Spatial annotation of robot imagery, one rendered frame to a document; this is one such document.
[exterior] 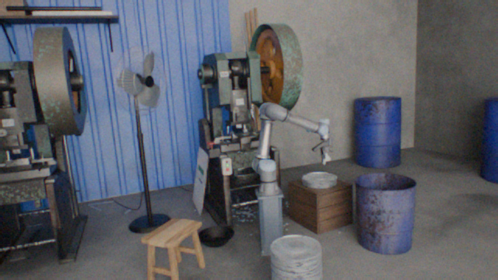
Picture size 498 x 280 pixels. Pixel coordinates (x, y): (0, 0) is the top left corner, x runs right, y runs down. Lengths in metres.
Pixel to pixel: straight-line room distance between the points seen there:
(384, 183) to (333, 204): 0.43
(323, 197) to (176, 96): 2.19
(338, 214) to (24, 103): 2.54
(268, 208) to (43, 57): 1.82
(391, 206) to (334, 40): 3.02
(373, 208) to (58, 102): 2.27
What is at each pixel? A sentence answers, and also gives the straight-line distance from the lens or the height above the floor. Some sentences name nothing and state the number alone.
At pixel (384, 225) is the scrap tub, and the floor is 0.22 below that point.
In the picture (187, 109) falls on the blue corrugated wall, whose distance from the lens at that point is 4.25.
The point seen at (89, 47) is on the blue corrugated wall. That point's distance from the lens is 4.20.
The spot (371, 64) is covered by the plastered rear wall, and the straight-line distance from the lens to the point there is 5.48.
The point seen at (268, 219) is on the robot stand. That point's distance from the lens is 2.59.
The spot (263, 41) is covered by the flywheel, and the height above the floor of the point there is 1.60.
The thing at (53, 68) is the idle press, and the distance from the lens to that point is 2.70.
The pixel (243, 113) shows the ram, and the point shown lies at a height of 0.96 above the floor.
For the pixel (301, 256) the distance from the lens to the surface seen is 2.04.
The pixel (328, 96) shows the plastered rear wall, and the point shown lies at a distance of 5.06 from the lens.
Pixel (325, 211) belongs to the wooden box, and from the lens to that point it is 2.95.
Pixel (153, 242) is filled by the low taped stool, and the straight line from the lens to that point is 2.34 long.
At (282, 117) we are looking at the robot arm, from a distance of 2.49.
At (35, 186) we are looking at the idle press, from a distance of 3.00.
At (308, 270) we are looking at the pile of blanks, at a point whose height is 0.25.
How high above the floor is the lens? 1.31
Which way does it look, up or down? 11 degrees down
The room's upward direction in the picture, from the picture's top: 4 degrees counter-clockwise
